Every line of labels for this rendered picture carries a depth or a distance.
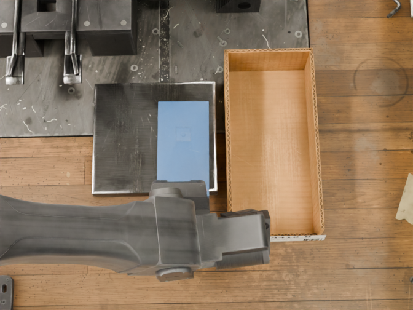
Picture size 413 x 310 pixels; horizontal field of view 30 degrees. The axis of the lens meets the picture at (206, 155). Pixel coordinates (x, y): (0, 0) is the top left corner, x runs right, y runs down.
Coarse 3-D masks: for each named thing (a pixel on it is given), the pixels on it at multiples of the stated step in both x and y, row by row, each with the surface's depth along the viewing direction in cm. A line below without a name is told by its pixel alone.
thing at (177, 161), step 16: (160, 112) 106; (176, 112) 106; (192, 112) 106; (208, 112) 106; (160, 128) 106; (192, 128) 106; (208, 128) 106; (160, 144) 105; (176, 144) 105; (192, 144) 105; (208, 144) 105; (160, 160) 104; (176, 160) 104; (192, 160) 104; (208, 160) 104; (160, 176) 104; (176, 176) 104; (192, 176) 104; (208, 176) 104; (208, 192) 103
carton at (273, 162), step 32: (224, 64) 104; (256, 64) 108; (288, 64) 108; (224, 96) 108; (256, 96) 109; (288, 96) 109; (256, 128) 108; (288, 128) 108; (256, 160) 106; (288, 160) 106; (256, 192) 105; (288, 192) 105; (320, 192) 98; (288, 224) 104; (320, 224) 97
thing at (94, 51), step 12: (48, 0) 107; (132, 0) 106; (132, 12) 106; (132, 24) 106; (0, 36) 105; (12, 36) 105; (36, 36) 105; (48, 36) 105; (60, 36) 105; (84, 36) 105; (96, 36) 105; (108, 36) 105; (120, 36) 106; (132, 36) 106; (0, 48) 108; (36, 48) 109; (96, 48) 109; (108, 48) 109; (120, 48) 109; (132, 48) 109
